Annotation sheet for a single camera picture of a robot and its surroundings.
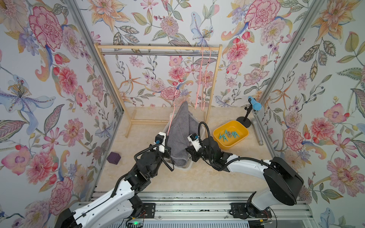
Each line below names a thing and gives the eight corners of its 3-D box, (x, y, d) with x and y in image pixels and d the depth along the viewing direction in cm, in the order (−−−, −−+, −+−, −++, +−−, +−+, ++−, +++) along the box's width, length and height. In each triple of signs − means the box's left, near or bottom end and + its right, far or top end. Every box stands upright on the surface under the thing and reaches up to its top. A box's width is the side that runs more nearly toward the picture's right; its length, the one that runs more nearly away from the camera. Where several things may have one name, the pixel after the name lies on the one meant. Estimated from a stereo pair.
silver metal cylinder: (258, 145, 102) (260, 143, 99) (250, 120, 117) (252, 117, 114) (263, 146, 101) (265, 143, 99) (255, 120, 116) (256, 118, 114)
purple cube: (109, 163, 93) (106, 159, 88) (114, 155, 97) (110, 151, 92) (118, 165, 92) (115, 161, 88) (122, 157, 96) (119, 153, 91)
